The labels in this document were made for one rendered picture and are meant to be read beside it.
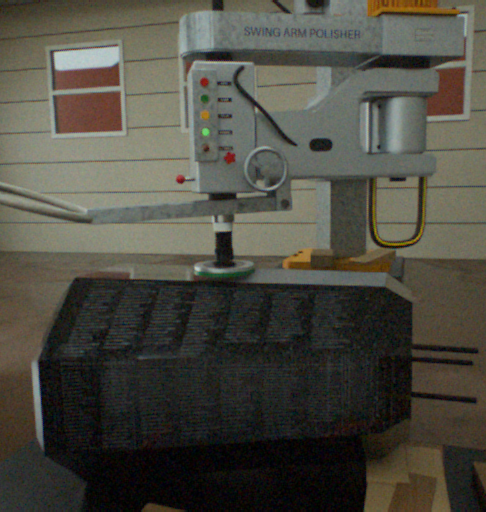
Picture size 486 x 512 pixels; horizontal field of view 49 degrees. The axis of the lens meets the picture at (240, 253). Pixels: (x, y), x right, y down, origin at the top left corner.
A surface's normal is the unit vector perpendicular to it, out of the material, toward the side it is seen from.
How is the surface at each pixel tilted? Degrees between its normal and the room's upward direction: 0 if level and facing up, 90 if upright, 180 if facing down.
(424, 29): 90
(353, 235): 90
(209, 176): 90
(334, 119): 90
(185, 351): 45
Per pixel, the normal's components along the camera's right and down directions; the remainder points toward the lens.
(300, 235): -0.26, 0.14
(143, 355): -0.19, -0.60
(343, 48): 0.19, 0.13
